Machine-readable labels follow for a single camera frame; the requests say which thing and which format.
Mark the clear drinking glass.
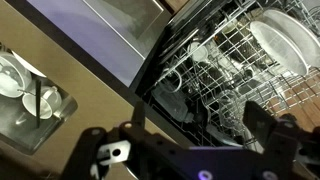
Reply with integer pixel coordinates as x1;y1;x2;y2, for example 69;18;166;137
218;90;245;132

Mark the white plate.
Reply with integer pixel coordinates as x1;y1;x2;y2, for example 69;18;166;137
249;21;309;76
263;9;320;67

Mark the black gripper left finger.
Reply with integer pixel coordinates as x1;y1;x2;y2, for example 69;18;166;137
131;101;145;127

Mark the open dishwasher door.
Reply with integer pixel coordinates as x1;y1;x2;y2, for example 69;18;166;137
10;0;171;86

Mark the white bowl in sink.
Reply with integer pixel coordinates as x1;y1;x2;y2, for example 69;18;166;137
0;52;32;98

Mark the dishwasher lower wire rack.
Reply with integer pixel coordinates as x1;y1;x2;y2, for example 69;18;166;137
135;0;320;149

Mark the kitchen sink basin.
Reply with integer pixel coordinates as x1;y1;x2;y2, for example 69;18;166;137
0;43;79;156

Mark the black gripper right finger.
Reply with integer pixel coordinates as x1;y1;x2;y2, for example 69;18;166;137
243;101;276;147

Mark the white cup in sink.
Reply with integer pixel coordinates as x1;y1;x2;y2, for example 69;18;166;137
22;86;62;119

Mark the white plate front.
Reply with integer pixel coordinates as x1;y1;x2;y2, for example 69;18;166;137
249;21;309;76

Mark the white plate rear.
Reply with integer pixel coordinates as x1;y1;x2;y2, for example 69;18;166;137
263;9;320;67

